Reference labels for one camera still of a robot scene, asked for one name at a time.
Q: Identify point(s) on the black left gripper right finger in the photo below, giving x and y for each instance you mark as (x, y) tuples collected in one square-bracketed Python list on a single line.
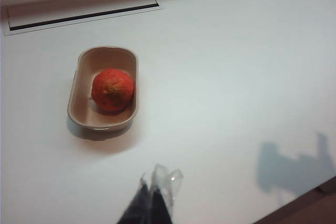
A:
[(160, 208)]

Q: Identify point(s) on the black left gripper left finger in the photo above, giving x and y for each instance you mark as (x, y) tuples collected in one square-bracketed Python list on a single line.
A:
[(136, 205)]

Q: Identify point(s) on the orange fruit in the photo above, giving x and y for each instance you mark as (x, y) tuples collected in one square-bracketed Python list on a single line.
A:
[(113, 93)]

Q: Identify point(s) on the beige paper lunchbox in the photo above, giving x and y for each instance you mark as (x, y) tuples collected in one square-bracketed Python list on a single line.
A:
[(84, 111)]

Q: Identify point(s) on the clear plastic tape piece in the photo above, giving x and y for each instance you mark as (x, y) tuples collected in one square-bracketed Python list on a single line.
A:
[(170, 182)]

